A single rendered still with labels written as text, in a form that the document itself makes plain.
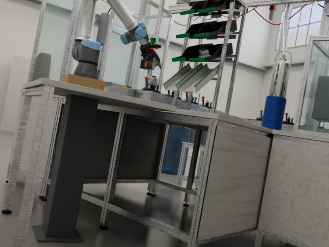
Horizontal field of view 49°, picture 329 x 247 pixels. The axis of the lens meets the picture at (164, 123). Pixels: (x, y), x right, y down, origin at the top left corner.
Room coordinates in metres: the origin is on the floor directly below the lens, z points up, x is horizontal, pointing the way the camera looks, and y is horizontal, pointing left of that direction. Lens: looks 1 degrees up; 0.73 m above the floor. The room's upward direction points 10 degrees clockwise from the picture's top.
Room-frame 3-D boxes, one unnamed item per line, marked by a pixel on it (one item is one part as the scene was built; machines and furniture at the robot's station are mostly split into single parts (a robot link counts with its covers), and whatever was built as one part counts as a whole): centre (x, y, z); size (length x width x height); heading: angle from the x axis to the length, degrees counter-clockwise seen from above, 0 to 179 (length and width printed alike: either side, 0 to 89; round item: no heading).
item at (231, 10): (2.47, -0.22, 1.26); 0.36 x 0.21 x 0.80; 50
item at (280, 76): (2.84, -0.84, 1.32); 0.14 x 0.14 x 0.38
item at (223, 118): (2.95, -0.15, 0.84); 1.50 x 1.41 x 0.03; 50
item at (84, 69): (2.15, 0.51, 0.99); 0.15 x 0.15 x 0.10
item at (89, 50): (2.15, 0.52, 1.11); 0.13 x 0.12 x 0.14; 32
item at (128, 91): (2.49, 0.34, 0.93); 0.21 x 0.07 x 0.06; 50
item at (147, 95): (2.66, 0.44, 0.91); 0.89 x 0.06 x 0.11; 50
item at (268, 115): (2.84, -0.84, 0.99); 0.16 x 0.16 x 0.27
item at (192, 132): (4.58, -0.69, 0.73); 0.62 x 0.42 x 0.23; 50
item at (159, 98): (2.98, -0.17, 0.91); 1.24 x 0.33 x 0.10; 140
